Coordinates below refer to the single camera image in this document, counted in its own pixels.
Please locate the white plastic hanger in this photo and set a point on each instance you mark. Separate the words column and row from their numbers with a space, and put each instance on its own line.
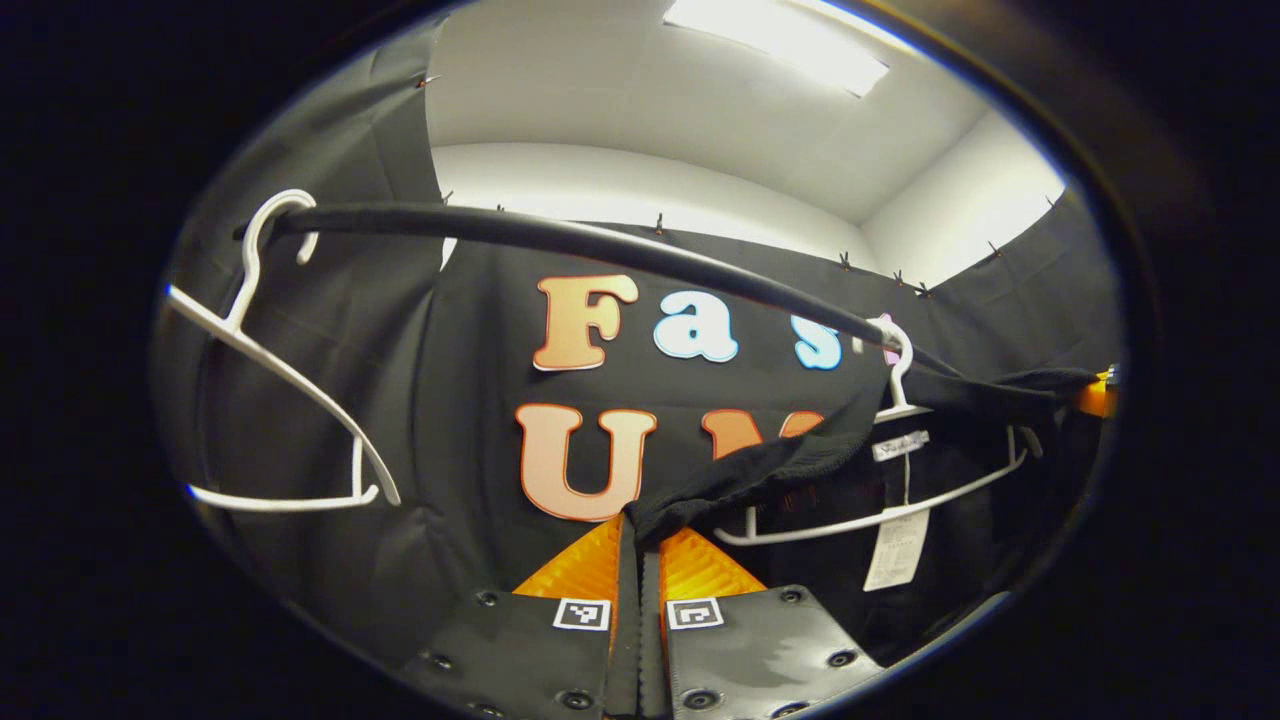
column 800, row 531
column 246, row 270

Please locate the black jacket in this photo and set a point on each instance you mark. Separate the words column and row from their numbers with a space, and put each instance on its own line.
column 760, row 470

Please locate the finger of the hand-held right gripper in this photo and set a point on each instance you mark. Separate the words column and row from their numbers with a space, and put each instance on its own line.
column 1096, row 398

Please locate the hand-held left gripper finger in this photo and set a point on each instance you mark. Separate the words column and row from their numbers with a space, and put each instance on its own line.
column 627, row 650
column 650, row 650

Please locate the ceiling light panel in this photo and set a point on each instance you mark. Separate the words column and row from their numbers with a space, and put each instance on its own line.
column 780, row 40

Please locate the black clothes rack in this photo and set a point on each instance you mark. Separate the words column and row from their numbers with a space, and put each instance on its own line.
column 600, row 243

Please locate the black backdrop cloth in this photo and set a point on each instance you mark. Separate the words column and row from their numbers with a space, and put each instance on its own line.
column 450, row 400

